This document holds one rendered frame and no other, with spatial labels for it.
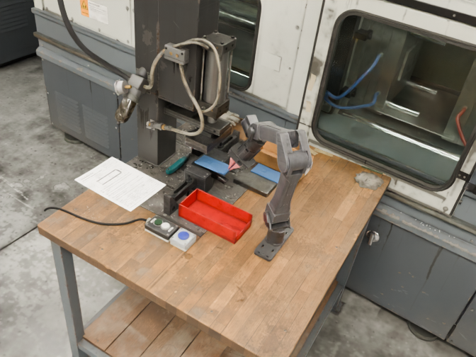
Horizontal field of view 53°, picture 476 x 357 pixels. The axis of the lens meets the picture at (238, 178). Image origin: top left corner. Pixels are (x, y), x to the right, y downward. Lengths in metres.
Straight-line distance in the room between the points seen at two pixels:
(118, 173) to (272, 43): 0.94
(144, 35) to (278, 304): 1.04
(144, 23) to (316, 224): 0.98
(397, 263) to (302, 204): 0.78
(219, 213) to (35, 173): 1.99
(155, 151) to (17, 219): 1.44
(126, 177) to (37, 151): 1.85
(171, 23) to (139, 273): 0.85
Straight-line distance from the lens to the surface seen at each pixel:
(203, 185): 1.91
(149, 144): 2.05
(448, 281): 2.56
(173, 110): 1.91
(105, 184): 1.99
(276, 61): 2.37
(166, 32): 1.76
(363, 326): 2.81
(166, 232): 1.73
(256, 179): 2.02
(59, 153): 3.77
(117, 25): 3.01
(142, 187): 1.97
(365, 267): 2.68
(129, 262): 1.68
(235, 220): 1.84
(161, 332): 2.33
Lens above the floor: 2.15
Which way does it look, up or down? 38 degrees down
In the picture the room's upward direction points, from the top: 8 degrees clockwise
